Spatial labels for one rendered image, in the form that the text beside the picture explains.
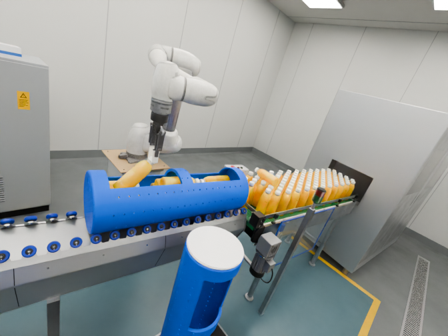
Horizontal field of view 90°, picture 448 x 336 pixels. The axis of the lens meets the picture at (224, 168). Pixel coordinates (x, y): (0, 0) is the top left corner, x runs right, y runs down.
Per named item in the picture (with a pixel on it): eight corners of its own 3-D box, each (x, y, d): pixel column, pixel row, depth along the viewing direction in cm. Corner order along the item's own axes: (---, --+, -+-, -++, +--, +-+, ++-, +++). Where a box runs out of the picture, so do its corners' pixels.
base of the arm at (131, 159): (114, 153, 171) (115, 147, 169) (142, 153, 187) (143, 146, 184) (123, 164, 160) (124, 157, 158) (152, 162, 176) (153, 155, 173)
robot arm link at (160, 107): (155, 100, 91) (153, 115, 93) (176, 103, 97) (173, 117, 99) (148, 95, 98) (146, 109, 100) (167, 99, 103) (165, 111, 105)
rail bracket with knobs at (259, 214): (245, 222, 155) (250, 210, 151) (253, 221, 160) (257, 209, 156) (255, 231, 148) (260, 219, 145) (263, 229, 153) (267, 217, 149)
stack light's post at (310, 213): (257, 311, 197) (308, 207, 157) (261, 309, 199) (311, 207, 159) (261, 315, 194) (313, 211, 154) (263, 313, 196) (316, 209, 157)
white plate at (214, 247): (175, 247, 98) (174, 249, 98) (232, 280, 90) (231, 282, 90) (204, 219, 122) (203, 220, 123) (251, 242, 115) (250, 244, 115)
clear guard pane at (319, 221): (259, 271, 177) (281, 222, 160) (312, 247, 226) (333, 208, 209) (259, 272, 177) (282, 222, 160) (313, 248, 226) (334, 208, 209)
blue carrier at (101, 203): (81, 203, 116) (85, 157, 103) (217, 190, 171) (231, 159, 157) (89, 248, 98) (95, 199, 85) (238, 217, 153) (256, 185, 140)
